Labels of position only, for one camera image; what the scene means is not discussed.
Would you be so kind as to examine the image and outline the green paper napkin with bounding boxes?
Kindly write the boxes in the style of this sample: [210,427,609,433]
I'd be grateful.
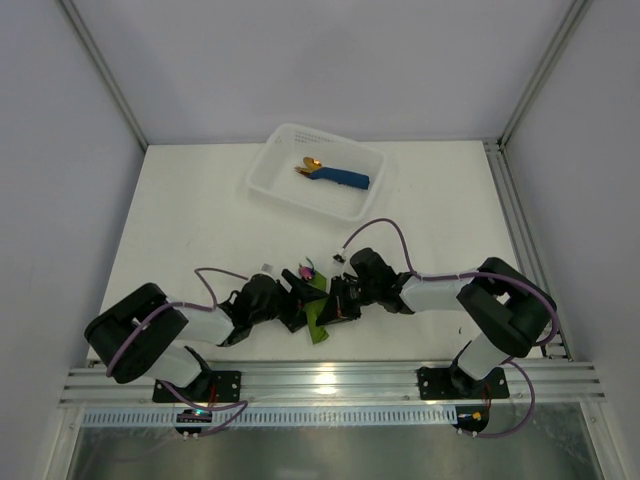
[303,271,329,345]

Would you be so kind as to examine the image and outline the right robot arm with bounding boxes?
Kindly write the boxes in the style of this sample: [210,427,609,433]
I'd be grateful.
[316,248,558,399]

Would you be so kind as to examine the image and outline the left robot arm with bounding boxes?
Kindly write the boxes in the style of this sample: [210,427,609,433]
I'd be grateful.
[84,267,327,403]

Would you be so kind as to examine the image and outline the blue rolled napkin bundle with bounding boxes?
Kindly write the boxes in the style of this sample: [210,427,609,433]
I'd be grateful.
[308,167,370,190]

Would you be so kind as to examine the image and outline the gold utensils in bundle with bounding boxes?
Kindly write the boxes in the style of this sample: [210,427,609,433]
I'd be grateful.
[294,157,323,177]

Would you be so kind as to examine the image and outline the white plastic basket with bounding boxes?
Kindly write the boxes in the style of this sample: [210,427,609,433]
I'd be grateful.
[246,123,388,222]

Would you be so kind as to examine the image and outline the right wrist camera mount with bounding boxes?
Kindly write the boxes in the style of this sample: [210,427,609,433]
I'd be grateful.
[332,247,348,266]

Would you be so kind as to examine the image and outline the white slotted cable duct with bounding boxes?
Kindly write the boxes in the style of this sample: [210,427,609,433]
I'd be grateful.
[81,405,458,428]

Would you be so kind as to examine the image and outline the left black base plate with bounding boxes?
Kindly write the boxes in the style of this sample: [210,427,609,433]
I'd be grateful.
[152,370,242,404]

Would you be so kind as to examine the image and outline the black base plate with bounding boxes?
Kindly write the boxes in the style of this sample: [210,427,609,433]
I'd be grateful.
[416,366,510,400]
[152,370,242,404]

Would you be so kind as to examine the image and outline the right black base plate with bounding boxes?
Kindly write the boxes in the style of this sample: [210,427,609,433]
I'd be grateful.
[416,366,510,400]

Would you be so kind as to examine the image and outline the aluminium front rail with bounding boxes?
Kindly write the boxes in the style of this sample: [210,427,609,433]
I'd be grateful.
[59,359,606,407]

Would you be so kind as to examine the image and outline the aluminium rail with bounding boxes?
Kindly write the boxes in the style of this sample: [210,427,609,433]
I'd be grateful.
[59,359,606,407]
[482,139,574,361]

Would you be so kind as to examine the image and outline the aluminium right side rail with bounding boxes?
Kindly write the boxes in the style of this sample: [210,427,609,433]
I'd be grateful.
[482,139,574,361]

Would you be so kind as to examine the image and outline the left frame post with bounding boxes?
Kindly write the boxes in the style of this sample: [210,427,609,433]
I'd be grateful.
[56,0,149,152]

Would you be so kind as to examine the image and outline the frame post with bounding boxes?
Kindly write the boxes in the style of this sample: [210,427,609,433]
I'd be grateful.
[498,0,592,149]
[56,0,149,152]

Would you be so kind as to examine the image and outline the right frame post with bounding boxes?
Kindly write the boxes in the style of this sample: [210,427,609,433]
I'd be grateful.
[498,0,592,149]

